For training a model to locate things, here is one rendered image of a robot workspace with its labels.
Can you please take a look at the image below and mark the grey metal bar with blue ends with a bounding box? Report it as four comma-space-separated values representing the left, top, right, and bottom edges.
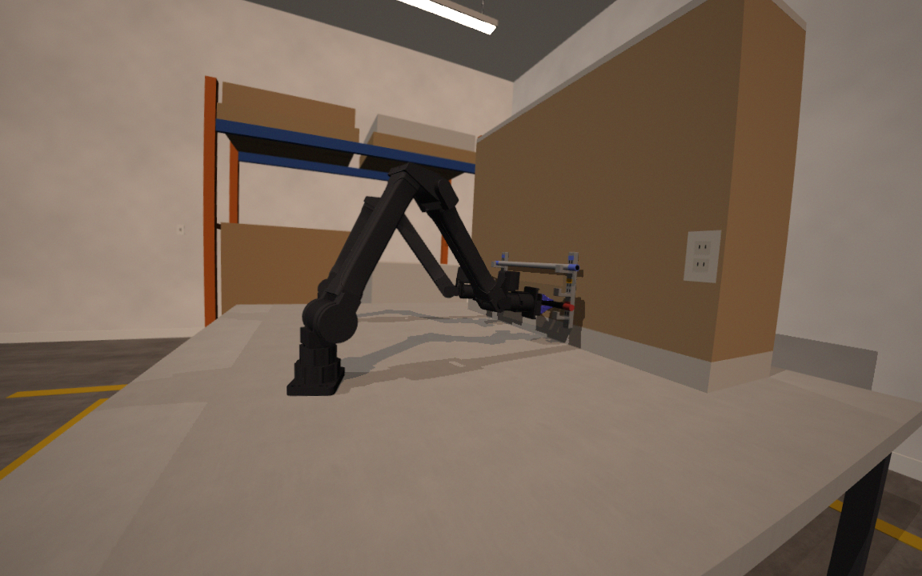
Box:
496, 261, 579, 271

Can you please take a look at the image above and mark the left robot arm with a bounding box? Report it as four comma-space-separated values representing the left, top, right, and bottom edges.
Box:
318, 196, 476, 301

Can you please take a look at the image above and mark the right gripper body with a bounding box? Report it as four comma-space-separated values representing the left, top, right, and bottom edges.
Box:
515, 286, 543, 319

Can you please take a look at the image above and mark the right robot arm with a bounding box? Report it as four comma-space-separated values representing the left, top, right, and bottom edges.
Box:
287, 162, 529, 396

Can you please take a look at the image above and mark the black bar with red ends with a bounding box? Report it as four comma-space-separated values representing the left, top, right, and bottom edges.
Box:
542, 300, 575, 311

